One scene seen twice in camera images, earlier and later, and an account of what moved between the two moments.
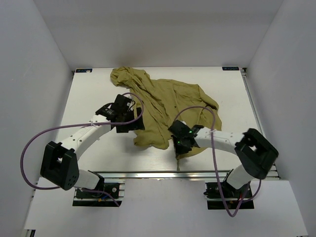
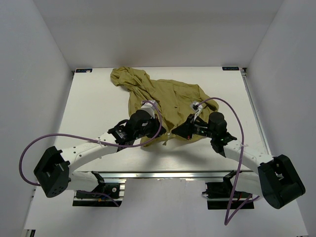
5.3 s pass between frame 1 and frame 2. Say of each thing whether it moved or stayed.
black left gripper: moved
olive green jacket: stayed
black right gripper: moved
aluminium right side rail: stayed
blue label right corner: stayed
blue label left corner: stayed
